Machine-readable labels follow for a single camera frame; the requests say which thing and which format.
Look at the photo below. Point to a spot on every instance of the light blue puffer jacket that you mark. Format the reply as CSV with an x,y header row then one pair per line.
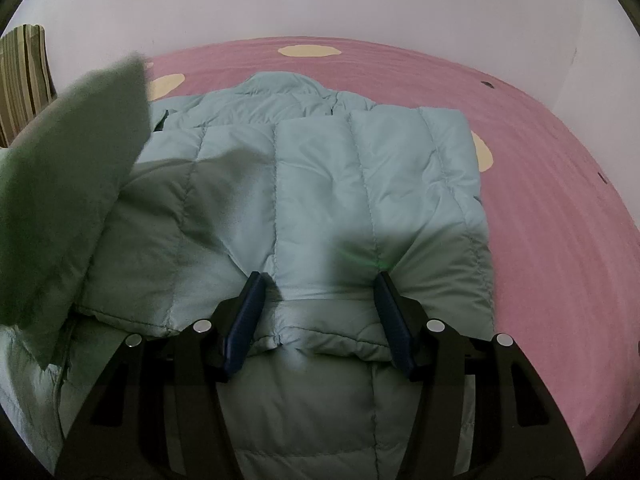
x,y
320,185

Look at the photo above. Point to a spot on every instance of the striped pillow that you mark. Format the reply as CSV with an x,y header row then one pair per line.
x,y
22,85

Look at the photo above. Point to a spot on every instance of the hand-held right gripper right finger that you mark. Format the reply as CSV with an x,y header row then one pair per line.
x,y
395,321

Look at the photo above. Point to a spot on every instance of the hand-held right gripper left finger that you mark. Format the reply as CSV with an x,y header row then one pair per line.
x,y
245,321

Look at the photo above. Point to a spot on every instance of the pink dotted bed sheet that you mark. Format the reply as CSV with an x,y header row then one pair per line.
x,y
550,260

